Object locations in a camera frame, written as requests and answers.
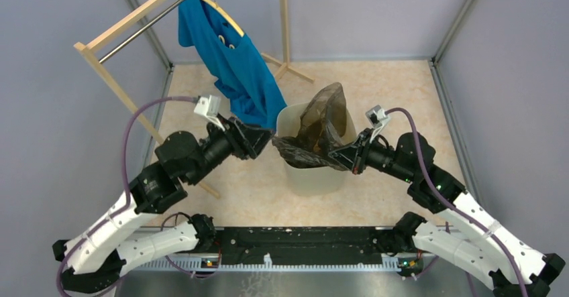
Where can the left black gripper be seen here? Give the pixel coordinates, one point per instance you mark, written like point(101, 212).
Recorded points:
point(248, 141)

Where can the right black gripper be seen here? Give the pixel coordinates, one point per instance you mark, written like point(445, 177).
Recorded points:
point(354, 157)

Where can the cream plastic trash bin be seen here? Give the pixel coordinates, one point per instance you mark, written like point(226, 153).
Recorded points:
point(310, 181)

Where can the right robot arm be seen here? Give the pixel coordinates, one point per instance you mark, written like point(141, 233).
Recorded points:
point(489, 252)

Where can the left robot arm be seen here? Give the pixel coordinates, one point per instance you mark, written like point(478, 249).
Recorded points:
point(105, 252)

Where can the blue t-shirt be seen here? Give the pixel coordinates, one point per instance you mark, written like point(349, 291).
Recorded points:
point(242, 75)

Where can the wooden clothes hanger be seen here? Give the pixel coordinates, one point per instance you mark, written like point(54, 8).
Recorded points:
point(228, 19)

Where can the wooden clothes rack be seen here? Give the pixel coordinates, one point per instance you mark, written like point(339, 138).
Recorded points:
point(143, 69)

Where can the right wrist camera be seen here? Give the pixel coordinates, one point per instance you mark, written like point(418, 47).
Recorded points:
point(379, 119)

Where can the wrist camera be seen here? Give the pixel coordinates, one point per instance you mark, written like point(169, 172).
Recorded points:
point(207, 107)
point(379, 119)

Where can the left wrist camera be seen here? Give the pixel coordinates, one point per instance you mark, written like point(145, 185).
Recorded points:
point(207, 107)

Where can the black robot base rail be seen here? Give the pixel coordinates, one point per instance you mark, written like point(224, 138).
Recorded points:
point(311, 246)

